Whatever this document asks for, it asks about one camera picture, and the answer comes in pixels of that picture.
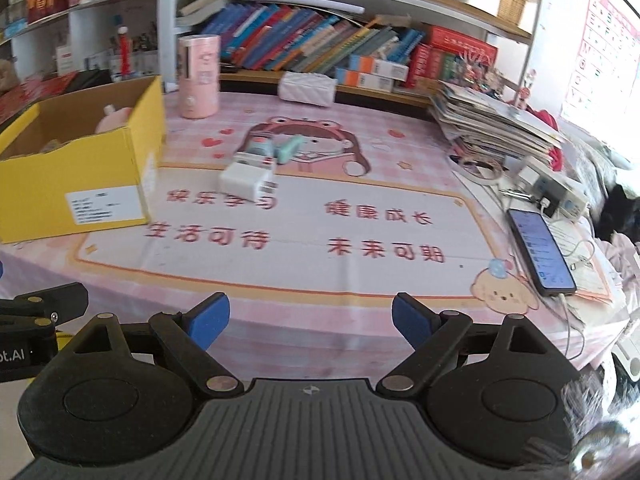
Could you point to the small white red-label box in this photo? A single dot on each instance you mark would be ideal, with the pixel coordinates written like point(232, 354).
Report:
point(63, 59)

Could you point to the yellow cardboard box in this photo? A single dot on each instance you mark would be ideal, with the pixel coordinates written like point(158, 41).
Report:
point(60, 175)

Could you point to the dark cloth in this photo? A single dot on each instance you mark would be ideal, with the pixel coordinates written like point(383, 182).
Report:
point(620, 210)

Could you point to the white power strip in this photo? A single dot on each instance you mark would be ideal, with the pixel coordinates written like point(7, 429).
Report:
point(555, 190)

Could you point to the black smartphone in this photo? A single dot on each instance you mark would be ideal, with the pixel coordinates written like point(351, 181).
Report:
point(540, 250)

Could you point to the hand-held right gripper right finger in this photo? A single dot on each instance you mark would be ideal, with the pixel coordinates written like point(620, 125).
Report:
point(415, 321)

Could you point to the mint green small case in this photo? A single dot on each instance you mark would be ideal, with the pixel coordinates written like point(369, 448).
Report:
point(288, 150)

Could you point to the thick cream-paged book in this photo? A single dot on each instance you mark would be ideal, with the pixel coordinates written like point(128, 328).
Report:
point(205, 7)

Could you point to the pink-edged paper sheet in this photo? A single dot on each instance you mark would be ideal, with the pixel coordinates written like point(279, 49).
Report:
point(595, 275)

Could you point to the pink pig plush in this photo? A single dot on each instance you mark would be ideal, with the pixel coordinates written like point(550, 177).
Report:
point(115, 117)

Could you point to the wall poster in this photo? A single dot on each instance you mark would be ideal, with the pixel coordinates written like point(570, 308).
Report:
point(605, 60)

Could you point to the red and white toy pen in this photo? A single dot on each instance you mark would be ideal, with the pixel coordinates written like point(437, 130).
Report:
point(124, 50)

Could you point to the colourful ornate figurine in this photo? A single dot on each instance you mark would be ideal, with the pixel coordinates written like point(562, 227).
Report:
point(482, 77)

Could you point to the printed pink tablecloth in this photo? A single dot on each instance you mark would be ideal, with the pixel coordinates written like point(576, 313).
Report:
point(375, 200)

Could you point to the orange and blue carton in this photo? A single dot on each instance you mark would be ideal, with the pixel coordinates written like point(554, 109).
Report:
point(380, 66)
point(365, 80)

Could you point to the thick red book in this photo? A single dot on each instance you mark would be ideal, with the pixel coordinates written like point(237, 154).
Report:
point(462, 42)

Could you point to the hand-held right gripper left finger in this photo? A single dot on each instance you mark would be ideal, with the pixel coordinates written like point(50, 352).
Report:
point(209, 321)

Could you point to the white charger plug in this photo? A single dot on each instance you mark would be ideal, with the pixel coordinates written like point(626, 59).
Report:
point(248, 182)

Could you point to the light blue flat box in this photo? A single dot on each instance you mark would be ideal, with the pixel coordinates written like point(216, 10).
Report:
point(16, 29)

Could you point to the crumpled clear plastic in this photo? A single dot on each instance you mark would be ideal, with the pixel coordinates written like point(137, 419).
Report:
point(600, 435)

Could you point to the stack of papers and magazines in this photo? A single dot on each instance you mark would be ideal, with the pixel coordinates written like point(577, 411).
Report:
point(495, 122)

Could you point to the white curved shelf unit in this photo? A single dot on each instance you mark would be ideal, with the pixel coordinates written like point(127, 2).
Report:
point(90, 15)

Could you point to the white quilted purse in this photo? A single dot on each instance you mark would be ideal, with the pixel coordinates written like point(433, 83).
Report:
point(306, 89)

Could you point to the red cloth bag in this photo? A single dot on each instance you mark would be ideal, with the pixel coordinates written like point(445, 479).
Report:
point(547, 135)

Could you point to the row of blue-spined books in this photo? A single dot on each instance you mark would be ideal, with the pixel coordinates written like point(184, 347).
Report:
point(300, 37)

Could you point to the pink cylindrical humidifier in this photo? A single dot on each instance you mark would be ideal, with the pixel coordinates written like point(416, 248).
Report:
point(200, 80)

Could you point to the pale patterned bedding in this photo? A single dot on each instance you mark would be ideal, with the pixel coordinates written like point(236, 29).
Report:
point(620, 265)

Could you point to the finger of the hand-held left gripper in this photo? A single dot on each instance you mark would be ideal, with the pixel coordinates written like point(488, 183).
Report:
point(60, 297)

